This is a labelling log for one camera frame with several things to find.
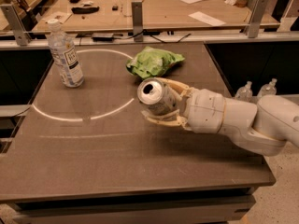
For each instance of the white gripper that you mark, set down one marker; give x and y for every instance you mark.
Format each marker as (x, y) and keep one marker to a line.
(206, 110)

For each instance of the silver green 7up can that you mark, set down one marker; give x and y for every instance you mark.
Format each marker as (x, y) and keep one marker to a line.
(157, 96)

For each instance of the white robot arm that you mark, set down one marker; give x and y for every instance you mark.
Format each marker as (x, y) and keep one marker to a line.
(264, 127)

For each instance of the green chip bag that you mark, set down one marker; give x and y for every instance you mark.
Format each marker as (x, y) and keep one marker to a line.
(151, 62)

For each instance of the white paper sheet near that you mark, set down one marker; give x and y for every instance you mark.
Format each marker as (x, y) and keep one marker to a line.
(200, 16)

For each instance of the black power adapter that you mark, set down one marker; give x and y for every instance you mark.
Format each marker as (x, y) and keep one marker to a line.
(102, 37)

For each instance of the small black block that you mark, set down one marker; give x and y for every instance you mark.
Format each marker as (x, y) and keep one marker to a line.
(115, 7)

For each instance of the clear plastic water bottle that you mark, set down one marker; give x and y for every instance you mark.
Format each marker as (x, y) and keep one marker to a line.
(63, 51)

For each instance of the black tool on table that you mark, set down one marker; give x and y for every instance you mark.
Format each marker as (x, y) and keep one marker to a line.
(85, 9)

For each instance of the small paper card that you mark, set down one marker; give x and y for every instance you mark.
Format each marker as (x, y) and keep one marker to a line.
(58, 15)

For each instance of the middle metal bracket post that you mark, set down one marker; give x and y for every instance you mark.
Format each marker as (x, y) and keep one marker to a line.
(137, 16)

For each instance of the metal bracket post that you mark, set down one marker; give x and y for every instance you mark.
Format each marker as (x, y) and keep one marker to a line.
(137, 16)
(21, 37)
(253, 27)

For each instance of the right metal bracket post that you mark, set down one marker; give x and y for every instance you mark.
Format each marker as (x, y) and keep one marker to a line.
(253, 27)

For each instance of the left metal bracket post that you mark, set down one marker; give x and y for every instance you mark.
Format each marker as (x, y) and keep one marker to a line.
(21, 37)

